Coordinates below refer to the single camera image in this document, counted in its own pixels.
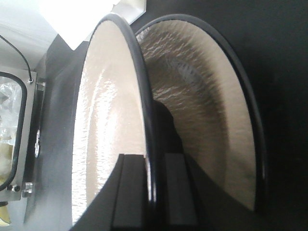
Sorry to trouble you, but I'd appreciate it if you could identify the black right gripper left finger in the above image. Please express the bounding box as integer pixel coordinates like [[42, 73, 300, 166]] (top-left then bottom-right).
[[72, 154, 146, 231]]

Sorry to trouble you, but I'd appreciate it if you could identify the stainless glove box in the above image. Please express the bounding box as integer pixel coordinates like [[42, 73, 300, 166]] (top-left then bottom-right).
[[0, 36, 46, 202]]

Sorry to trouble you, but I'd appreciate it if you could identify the beige plate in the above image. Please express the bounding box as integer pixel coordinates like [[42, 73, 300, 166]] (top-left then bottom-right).
[[71, 13, 159, 227], [136, 14, 267, 212]]

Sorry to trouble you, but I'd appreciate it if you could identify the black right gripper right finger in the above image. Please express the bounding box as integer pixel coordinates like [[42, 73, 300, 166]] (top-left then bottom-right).
[[157, 154, 241, 231]]

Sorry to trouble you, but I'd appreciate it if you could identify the cream rubber glove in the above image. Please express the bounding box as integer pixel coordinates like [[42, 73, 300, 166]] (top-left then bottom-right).
[[0, 143, 13, 227]]

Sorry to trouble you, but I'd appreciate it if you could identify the black glove box cable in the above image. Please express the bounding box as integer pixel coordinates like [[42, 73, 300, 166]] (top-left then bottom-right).
[[0, 35, 33, 84]]

